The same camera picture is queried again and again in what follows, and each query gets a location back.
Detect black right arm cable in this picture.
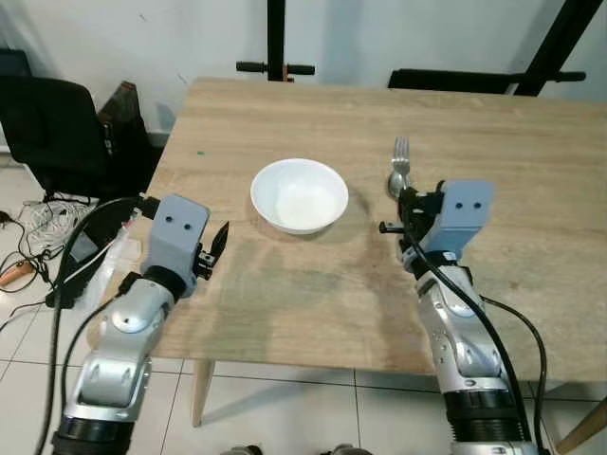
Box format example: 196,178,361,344
398,237,552,455

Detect tangled white wires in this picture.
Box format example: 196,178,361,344
14,197,96,249

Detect black upright stand post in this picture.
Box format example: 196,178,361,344
235,0,317,82

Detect metal fork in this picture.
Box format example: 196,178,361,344
393,136,413,181

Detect black chair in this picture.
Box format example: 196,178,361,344
0,76,107,200

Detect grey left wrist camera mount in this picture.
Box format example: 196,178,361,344
142,195,212,278

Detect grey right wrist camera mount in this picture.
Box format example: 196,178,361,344
430,180,496,256

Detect white ceramic bowl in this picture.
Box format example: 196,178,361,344
250,158,349,236

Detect black slanted stand frame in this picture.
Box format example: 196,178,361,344
388,0,606,98

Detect brown bag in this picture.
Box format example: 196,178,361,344
99,81,155,155

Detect light wooden table leg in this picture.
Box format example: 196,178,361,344
554,398,607,455
192,359,216,428

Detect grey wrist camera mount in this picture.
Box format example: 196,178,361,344
142,195,212,278
430,180,496,256

